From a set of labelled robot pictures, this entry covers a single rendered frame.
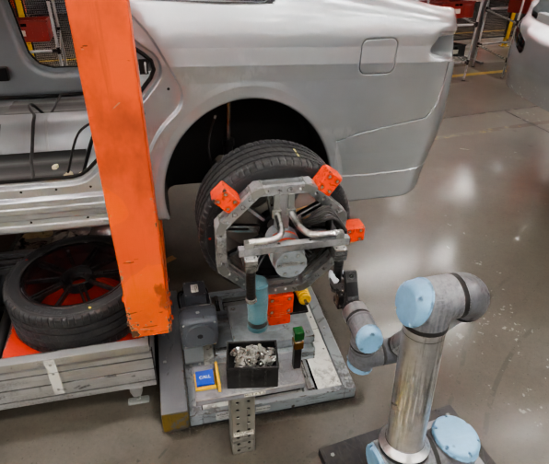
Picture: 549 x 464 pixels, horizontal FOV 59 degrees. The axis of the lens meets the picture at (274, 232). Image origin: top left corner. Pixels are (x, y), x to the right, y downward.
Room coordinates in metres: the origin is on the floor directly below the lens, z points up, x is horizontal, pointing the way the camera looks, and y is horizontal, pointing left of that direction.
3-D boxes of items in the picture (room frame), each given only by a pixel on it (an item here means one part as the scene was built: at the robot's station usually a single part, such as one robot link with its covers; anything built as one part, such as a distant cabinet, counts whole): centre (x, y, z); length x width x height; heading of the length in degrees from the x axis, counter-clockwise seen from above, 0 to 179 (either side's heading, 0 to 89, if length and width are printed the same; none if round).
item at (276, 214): (1.52, 0.04, 1.03); 0.19 x 0.18 x 0.11; 14
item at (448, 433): (0.90, -0.57, 0.59); 0.17 x 0.15 x 0.18; 106
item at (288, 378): (1.29, 0.09, 0.44); 0.43 x 0.17 x 0.03; 104
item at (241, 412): (1.28, 0.12, 0.21); 0.10 x 0.10 x 0.42; 14
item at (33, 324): (1.84, 0.96, 0.39); 0.66 x 0.66 x 0.24
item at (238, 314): (1.83, 0.01, 0.32); 0.40 x 0.30 x 0.28; 104
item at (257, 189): (1.67, -0.03, 0.85); 0.54 x 0.07 x 0.54; 104
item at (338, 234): (1.57, -0.15, 1.03); 0.19 x 0.18 x 0.11; 14
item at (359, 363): (1.19, -0.33, 0.69); 0.12 x 0.09 x 0.12; 106
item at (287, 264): (1.60, -0.04, 0.85); 0.21 x 0.14 x 0.14; 14
